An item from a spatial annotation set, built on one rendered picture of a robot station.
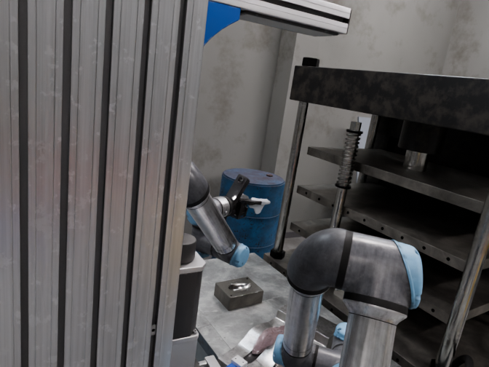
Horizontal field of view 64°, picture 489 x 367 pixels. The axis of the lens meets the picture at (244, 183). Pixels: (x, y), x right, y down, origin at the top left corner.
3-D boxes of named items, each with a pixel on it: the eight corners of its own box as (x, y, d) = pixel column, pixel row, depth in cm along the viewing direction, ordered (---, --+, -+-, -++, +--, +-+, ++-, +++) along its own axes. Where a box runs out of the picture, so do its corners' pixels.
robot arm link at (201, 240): (208, 264, 127) (212, 234, 124) (183, 253, 133) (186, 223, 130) (223, 258, 134) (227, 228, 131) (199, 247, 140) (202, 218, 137)
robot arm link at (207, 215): (201, 147, 93) (256, 249, 128) (169, 137, 99) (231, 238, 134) (172, 183, 88) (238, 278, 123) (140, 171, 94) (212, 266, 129)
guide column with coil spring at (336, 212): (311, 339, 232) (356, 122, 199) (305, 334, 236) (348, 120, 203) (317, 337, 235) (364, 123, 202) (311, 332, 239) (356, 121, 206)
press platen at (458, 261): (467, 274, 159) (471, 263, 158) (296, 192, 247) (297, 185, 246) (541, 252, 200) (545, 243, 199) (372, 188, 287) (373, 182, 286)
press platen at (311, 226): (450, 327, 165) (454, 317, 164) (289, 229, 253) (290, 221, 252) (526, 295, 206) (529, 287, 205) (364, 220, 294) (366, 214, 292)
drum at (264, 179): (256, 248, 457) (268, 167, 432) (281, 277, 399) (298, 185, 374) (202, 251, 431) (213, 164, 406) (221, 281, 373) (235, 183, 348)
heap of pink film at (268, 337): (283, 375, 142) (287, 357, 140) (247, 349, 153) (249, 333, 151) (318, 345, 162) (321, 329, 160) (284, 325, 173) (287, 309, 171)
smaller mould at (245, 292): (228, 310, 187) (230, 298, 186) (213, 294, 199) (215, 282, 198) (261, 302, 198) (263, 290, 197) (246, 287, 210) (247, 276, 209)
